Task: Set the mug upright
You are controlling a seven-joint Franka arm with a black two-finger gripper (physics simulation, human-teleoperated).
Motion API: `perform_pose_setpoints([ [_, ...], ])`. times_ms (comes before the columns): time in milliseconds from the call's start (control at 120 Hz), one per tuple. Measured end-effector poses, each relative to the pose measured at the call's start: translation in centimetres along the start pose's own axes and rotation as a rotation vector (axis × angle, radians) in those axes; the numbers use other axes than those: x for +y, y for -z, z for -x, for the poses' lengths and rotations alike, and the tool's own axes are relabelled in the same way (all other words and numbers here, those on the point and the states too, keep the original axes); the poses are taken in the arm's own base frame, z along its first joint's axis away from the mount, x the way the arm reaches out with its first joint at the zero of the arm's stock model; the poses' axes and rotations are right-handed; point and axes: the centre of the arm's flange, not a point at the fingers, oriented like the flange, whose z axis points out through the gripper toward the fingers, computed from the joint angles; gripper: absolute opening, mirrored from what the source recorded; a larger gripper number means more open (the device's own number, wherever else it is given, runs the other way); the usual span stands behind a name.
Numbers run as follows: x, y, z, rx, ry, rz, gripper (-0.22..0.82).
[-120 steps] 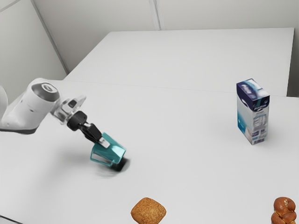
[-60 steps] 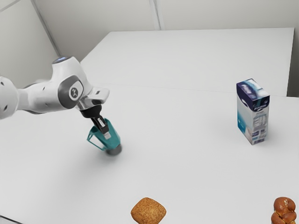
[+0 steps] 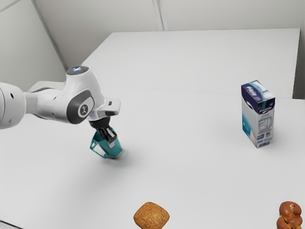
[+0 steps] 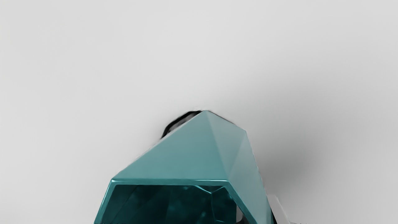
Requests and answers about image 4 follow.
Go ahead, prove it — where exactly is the teal faceted mug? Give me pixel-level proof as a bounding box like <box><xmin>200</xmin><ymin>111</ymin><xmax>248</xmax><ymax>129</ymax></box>
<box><xmin>93</xmin><ymin>110</ymin><xmax>276</xmax><ymax>224</ymax></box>

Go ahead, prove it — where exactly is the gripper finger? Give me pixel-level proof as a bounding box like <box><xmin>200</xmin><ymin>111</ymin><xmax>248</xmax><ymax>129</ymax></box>
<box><xmin>266</xmin><ymin>194</ymin><xmax>299</xmax><ymax>224</ymax></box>

